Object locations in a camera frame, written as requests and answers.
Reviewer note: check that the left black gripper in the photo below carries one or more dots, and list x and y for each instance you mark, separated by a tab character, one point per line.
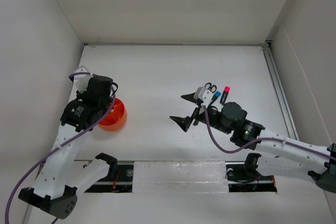
81	95

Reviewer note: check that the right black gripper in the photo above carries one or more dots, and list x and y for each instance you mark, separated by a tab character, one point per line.
185	123

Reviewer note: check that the pink marker cap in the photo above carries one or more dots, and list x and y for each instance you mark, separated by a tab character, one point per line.
224	95

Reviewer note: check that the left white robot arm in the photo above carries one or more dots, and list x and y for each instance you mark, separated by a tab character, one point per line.
56	189

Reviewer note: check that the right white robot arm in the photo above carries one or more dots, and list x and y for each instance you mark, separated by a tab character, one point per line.
271	154

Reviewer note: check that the orange round pen holder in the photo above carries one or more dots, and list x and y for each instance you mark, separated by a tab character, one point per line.
116	119

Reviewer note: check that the black blue utility knife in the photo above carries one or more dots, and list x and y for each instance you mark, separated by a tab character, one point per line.
216	95

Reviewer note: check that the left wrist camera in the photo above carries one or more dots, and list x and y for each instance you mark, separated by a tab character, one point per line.
80	78

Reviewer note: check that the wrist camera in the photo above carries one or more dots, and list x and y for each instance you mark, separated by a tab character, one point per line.
203	96
80	78

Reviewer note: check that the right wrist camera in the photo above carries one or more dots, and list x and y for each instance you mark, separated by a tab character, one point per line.
203	96

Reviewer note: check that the black handled scissors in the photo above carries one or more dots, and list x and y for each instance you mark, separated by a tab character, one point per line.
211	87

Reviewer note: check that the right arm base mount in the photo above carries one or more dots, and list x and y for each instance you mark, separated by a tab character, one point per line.
243	177

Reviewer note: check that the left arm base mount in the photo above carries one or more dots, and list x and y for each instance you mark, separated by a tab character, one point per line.
119	178

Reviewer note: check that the aluminium rail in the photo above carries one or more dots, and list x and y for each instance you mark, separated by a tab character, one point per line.
279	91

